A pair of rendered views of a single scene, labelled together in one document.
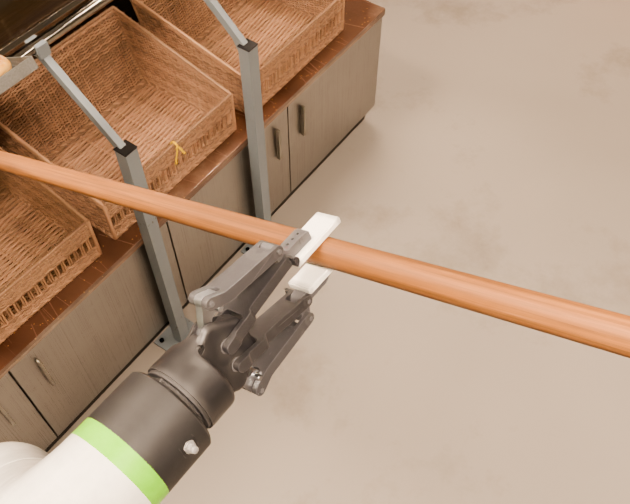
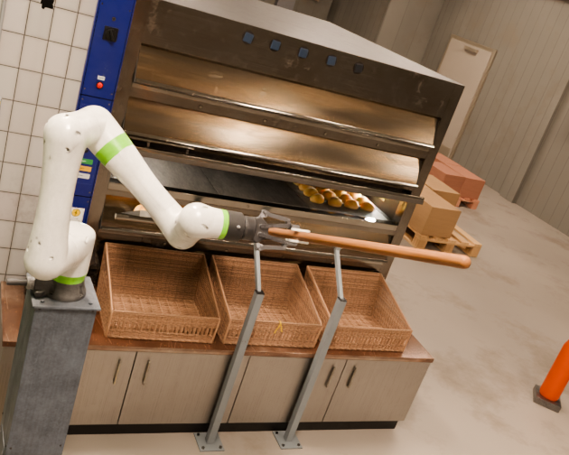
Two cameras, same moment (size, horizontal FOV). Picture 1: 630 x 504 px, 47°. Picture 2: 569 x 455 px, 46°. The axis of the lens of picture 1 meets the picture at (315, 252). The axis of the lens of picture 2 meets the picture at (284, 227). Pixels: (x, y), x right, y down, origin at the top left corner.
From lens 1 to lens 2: 1.66 m
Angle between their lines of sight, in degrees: 39
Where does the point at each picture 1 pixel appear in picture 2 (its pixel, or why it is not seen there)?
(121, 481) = (221, 216)
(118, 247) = (221, 347)
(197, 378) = (250, 219)
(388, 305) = not seen: outside the picture
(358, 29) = (411, 357)
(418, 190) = not seen: outside the picture
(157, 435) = (235, 217)
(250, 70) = (336, 311)
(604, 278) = not seen: outside the picture
